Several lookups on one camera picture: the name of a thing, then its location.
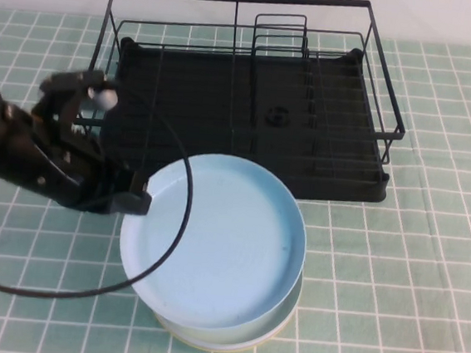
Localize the black plastic drip tray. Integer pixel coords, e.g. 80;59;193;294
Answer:
70;22;403;208

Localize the green checked tablecloth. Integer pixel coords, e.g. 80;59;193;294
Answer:
0;0;471;353

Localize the mint green round plate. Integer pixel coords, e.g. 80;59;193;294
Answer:
148;256;306;349

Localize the black camera cable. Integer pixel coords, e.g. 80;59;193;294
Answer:
0;73;205;310

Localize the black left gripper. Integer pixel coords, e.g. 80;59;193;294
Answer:
18;102;160;219

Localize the light blue round plate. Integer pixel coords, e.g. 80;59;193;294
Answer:
111;144;316;340

